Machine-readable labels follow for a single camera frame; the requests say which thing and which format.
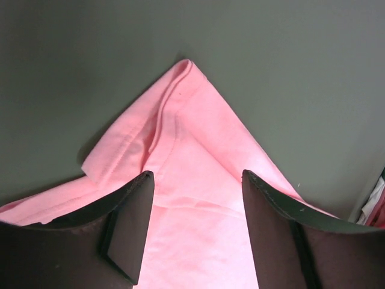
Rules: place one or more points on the folded crimson t shirt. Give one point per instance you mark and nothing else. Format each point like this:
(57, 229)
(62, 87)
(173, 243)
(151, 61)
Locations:
(377, 217)

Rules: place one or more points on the light pink t shirt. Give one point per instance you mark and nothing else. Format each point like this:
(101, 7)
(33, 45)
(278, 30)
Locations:
(183, 131)

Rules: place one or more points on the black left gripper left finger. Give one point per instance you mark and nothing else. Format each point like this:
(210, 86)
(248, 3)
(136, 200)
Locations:
(98, 246)

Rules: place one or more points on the folded white t shirt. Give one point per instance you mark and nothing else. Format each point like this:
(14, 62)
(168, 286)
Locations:
(372, 205)

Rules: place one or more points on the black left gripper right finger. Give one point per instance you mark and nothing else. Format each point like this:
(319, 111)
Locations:
(295, 246)

